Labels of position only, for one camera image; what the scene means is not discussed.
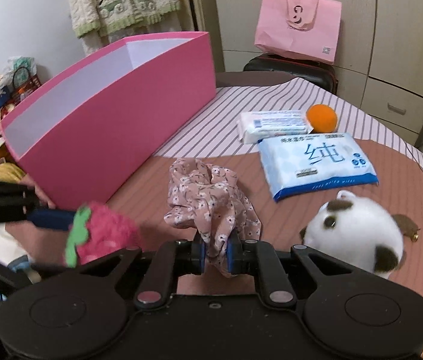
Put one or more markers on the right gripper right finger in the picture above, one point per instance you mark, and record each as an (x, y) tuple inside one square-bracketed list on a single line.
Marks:
[(260, 260)]

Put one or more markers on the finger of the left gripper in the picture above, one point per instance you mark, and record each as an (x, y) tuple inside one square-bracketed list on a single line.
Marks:
[(57, 220)]

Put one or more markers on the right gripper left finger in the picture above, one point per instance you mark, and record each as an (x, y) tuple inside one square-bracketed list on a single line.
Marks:
[(170, 262)]

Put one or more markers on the pink strawberry plush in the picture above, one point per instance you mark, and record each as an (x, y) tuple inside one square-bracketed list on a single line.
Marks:
[(97, 231)]

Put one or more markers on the floral pink cloth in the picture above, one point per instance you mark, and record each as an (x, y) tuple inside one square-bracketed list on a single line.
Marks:
[(207, 197)]

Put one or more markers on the pink storage box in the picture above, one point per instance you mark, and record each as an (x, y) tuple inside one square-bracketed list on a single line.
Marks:
[(83, 133)]

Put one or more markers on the blue wet wipes pack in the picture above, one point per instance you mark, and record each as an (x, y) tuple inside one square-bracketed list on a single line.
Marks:
[(302, 164)]

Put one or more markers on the white brown plush toy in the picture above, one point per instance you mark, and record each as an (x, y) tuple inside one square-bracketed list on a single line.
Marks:
[(360, 232)]

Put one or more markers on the white tissue pack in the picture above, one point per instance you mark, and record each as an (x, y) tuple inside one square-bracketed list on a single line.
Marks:
[(254, 126)]

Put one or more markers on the orange foam ball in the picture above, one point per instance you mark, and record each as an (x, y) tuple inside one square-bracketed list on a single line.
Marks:
[(322, 118)]

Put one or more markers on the striped pink bed sheet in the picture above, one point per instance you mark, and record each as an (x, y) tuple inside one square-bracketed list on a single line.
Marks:
[(399, 166)]

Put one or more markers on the black suitcase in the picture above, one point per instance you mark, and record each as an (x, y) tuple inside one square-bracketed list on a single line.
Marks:
[(318, 73)]

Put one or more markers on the pink paper shopping bag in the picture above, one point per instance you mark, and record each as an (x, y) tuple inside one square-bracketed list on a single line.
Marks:
[(299, 29)]

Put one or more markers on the grey wardrobe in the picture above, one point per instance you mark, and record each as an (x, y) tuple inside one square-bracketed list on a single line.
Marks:
[(379, 61)]

